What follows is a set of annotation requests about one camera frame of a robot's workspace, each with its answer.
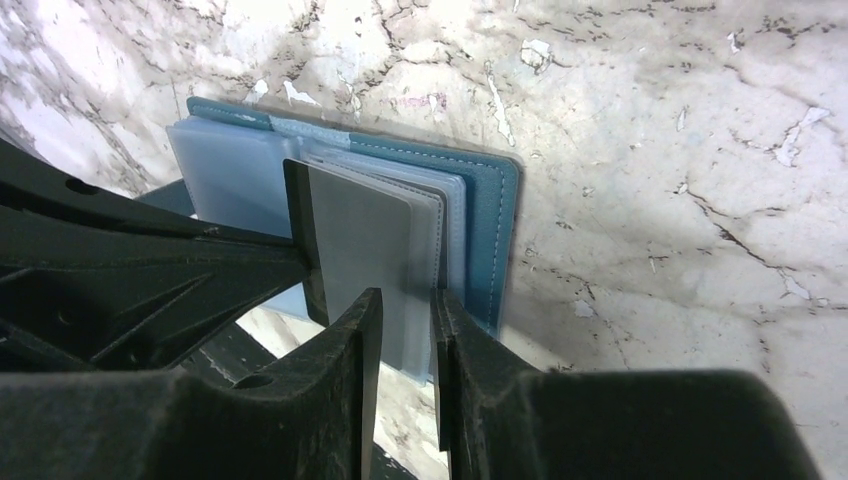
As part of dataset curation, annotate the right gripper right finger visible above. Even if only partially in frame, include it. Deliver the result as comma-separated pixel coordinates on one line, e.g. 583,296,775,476
430,290,820,479

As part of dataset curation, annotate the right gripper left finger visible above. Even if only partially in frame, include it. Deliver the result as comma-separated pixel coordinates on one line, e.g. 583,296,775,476
1,288,383,479

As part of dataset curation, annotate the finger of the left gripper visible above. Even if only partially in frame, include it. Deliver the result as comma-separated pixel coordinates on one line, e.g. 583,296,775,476
1,142,308,371

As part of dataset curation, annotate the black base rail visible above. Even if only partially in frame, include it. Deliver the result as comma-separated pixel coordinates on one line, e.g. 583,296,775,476
180,324,415,479

